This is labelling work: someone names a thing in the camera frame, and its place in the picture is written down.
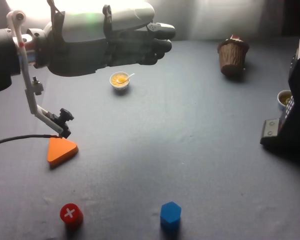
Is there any brown toy cupcake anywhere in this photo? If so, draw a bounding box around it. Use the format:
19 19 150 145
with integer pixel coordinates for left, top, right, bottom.
217 34 250 78

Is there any red cylinder block white cross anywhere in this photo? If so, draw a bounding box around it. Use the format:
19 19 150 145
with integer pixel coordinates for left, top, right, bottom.
59 202 84 228

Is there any blue hexagon block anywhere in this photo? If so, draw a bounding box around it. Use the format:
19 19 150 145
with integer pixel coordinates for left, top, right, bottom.
160 201 183 229

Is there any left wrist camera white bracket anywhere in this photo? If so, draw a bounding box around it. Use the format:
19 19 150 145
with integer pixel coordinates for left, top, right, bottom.
6 9 75 140

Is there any black cable of left camera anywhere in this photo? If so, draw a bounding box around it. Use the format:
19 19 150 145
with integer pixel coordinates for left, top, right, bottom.
0 134 64 148

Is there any orange triangle block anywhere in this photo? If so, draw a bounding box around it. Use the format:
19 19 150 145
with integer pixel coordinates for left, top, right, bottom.
46 136 80 168

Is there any white backdrop curtain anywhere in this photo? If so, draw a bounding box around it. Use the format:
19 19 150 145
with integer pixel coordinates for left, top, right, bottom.
0 0 300 43

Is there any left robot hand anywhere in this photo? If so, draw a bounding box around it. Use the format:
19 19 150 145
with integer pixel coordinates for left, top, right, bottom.
36 3 176 77

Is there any grey table cloth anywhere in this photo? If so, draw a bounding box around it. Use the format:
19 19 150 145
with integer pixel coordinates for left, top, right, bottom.
0 38 300 240

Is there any toy bowl green soup spoon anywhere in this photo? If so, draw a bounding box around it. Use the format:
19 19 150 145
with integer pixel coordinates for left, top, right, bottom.
276 89 294 113

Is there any toy bowl yellow soup spoon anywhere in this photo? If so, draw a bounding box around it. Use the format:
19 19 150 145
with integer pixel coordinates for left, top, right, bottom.
109 71 136 96

